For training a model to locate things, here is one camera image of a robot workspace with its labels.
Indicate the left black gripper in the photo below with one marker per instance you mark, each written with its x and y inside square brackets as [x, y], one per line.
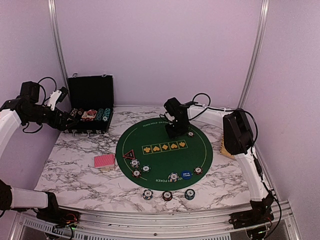
[61, 126]

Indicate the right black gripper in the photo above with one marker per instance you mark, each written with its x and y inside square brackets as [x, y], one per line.
[173, 134]

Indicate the blue small blind button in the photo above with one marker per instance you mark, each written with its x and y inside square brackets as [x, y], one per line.
[186, 175]

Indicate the red back card deck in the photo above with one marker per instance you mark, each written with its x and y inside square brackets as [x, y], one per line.
[105, 161]

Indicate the teal chip stack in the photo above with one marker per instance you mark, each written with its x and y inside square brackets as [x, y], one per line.
[189, 194]

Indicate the blue white chip stack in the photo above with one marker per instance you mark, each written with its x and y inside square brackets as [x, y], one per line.
[147, 194]

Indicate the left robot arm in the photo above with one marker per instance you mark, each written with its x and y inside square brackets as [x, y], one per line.
[19, 112]

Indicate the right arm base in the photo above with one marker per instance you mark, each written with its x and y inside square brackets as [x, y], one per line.
[260, 213]

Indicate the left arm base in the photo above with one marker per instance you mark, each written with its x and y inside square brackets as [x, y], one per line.
[56, 215]

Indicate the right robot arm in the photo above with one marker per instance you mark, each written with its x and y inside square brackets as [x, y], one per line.
[238, 137]

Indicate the blue tan chip row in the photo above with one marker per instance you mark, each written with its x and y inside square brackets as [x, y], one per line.
[74, 112]

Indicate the boxed playing card deck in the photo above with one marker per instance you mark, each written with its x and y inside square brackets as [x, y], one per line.
[85, 118]

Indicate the black poker chip case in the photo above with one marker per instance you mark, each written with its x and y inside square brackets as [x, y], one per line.
[91, 93]

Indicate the dark green chip row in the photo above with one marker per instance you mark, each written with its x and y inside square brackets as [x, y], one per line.
[99, 114]

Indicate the teal 50 chip row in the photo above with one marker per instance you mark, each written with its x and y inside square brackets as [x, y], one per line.
[106, 114]

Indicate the round green poker mat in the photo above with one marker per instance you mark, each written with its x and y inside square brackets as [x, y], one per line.
[153, 147]

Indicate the black red triangle marker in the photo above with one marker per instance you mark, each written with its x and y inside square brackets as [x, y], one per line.
[130, 155]

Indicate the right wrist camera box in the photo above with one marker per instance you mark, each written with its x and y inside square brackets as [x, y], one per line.
[172, 107]

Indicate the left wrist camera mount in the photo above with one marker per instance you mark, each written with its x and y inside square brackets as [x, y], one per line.
[57, 96]

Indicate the right aluminium frame post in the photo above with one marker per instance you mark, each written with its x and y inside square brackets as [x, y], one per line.
[258, 43]

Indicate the aluminium frame post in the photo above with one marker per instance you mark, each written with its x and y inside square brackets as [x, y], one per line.
[57, 40]
[258, 43]

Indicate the aluminium front rail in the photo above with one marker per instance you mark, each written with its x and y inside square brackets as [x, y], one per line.
[202, 225]

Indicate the left aluminium frame post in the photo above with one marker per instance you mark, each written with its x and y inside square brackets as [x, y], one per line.
[57, 40]

